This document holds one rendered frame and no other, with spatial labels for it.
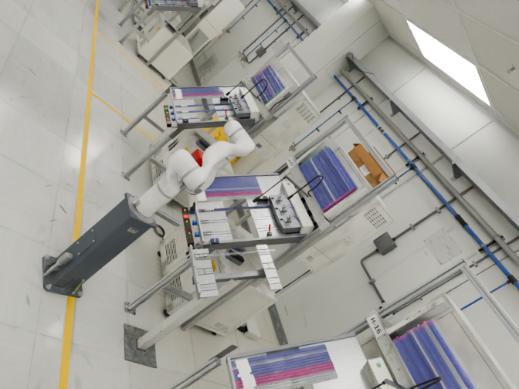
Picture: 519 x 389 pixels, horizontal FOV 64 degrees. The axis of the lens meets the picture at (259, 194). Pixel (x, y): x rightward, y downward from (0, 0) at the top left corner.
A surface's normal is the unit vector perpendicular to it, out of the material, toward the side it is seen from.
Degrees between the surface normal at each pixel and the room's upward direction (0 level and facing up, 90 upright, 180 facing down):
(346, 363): 44
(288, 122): 90
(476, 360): 90
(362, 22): 90
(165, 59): 90
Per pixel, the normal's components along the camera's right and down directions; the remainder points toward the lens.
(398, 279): -0.60, -0.48
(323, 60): 0.26, 0.65
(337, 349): 0.13, -0.76
